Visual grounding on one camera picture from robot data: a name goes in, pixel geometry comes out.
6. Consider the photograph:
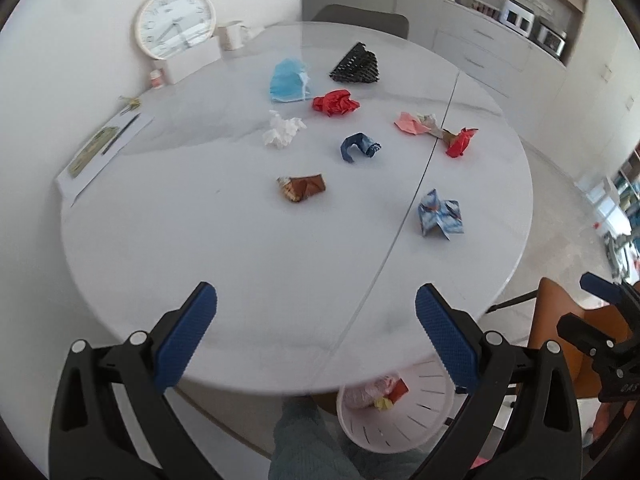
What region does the dark blue wrapper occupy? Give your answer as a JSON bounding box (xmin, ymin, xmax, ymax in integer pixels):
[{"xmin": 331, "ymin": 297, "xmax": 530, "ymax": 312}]
[{"xmin": 340, "ymin": 133, "xmax": 383, "ymax": 163}]

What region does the cluttered storage shelf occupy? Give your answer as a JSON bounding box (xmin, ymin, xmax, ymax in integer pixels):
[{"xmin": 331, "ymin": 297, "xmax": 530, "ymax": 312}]
[{"xmin": 575, "ymin": 142, "xmax": 640, "ymax": 281}]

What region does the black pen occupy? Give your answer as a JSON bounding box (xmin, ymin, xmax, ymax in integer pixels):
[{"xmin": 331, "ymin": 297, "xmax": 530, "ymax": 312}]
[{"xmin": 102, "ymin": 114, "xmax": 141, "ymax": 155}]

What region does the black mesh foam net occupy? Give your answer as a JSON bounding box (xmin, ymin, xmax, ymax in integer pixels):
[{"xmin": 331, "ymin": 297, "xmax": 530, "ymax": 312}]
[{"xmin": 329, "ymin": 42, "xmax": 380, "ymax": 84}]

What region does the white rectangular box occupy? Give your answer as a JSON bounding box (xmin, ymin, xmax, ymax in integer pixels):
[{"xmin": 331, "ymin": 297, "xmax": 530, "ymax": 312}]
[{"xmin": 161, "ymin": 35, "xmax": 223, "ymax": 85}]

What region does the pink paper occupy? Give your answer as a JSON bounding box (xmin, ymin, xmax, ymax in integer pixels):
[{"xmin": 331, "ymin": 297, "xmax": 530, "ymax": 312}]
[{"xmin": 394, "ymin": 111, "xmax": 427, "ymax": 136}]

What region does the silver toaster oven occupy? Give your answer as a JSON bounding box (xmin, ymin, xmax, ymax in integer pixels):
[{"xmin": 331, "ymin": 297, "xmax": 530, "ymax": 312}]
[{"xmin": 532, "ymin": 21, "xmax": 569, "ymax": 59}]

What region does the white kitchen cabinet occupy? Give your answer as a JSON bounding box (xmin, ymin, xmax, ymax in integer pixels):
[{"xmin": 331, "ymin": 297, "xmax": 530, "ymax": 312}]
[{"xmin": 432, "ymin": 0, "xmax": 591, "ymax": 101}]

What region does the round white wall clock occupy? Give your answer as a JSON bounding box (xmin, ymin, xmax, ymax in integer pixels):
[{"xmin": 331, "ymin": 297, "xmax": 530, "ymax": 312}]
[{"xmin": 133, "ymin": 0, "xmax": 217, "ymax": 59}]

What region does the row of small jars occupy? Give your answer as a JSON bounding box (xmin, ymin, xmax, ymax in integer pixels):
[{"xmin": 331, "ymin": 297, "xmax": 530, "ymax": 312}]
[{"xmin": 469, "ymin": 0, "xmax": 502, "ymax": 19}]

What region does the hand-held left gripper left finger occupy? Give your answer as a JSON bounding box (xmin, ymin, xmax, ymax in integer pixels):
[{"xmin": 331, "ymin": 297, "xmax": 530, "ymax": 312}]
[{"xmin": 48, "ymin": 281, "xmax": 223, "ymax": 480}]

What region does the pink plastic bag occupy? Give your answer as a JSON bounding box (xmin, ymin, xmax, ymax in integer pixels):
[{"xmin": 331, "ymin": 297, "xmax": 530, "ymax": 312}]
[{"xmin": 342, "ymin": 374, "xmax": 397, "ymax": 409}]

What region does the grey chair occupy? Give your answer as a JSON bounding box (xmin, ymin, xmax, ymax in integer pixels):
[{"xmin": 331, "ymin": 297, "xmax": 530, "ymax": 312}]
[{"xmin": 311, "ymin": 4, "xmax": 410, "ymax": 40}]

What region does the white tissue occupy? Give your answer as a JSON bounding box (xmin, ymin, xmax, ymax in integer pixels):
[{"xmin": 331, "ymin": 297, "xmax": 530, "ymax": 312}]
[{"xmin": 262, "ymin": 110, "xmax": 307, "ymax": 149}]

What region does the orange chair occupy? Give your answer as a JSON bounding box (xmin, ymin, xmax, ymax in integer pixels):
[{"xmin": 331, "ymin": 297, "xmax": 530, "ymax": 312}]
[{"xmin": 487, "ymin": 277, "xmax": 636, "ymax": 406}]

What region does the white microwave oven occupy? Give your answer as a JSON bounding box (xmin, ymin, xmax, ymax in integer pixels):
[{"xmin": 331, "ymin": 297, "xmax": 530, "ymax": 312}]
[{"xmin": 500, "ymin": 0, "xmax": 536, "ymax": 37}]

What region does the printed paper sheet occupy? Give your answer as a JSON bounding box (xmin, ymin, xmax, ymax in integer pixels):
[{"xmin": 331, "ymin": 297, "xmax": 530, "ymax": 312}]
[{"xmin": 56, "ymin": 111, "xmax": 154, "ymax": 207}]

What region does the blue face mask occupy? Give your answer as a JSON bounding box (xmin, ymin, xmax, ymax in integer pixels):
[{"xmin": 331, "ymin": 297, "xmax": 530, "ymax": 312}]
[{"xmin": 270, "ymin": 58, "xmax": 313, "ymax": 103}]

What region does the red paper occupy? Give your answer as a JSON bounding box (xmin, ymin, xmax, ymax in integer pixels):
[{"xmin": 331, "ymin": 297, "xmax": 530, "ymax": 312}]
[{"xmin": 312, "ymin": 89, "xmax": 361, "ymax": 117}]

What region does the pale green wrapper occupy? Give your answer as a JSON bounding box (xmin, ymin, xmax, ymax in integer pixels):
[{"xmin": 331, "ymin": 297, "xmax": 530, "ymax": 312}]
[{"xmin": 417, "ymin": 114, "xmax": 457, "ymax": 140}]

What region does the blue white packet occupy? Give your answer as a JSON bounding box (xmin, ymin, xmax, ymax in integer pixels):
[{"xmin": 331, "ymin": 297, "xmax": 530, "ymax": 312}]
[{"xmin": 418, "ymin": 189, "xmax": 465, "ymax": 242}]

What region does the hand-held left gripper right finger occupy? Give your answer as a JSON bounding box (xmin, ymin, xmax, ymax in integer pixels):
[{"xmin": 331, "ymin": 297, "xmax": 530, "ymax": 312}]
[{"xmin": 412, "ymin": 282, "xmax": 583, "ymax": 480}]

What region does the red yellow wrapper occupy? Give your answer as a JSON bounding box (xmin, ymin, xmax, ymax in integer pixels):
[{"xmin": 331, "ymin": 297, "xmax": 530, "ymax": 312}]
[{"xmin": 374, "ymin": 380, "xmax": 410, "ymax": 412}]

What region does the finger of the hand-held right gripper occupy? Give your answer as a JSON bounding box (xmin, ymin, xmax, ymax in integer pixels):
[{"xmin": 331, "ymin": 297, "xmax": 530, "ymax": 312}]
[
  {"xmin": 580, "ymin": 272, "xmax": 640, "ymax": 311},
  {"xmin": 556, "ymin": 312, "xmax": 640, "ymax": 358}
]

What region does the white mug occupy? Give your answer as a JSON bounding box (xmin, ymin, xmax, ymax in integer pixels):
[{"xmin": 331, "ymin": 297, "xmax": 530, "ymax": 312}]
[{"xmin": 218, "ymin": 20, "xmax": 251, "ymax": 52}]

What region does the brown snack wrapper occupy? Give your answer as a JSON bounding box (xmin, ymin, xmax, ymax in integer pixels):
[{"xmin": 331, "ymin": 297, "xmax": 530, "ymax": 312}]
[{"xmin": 277, "ymin": 173, "xmax": 327, "ymax": 203}]

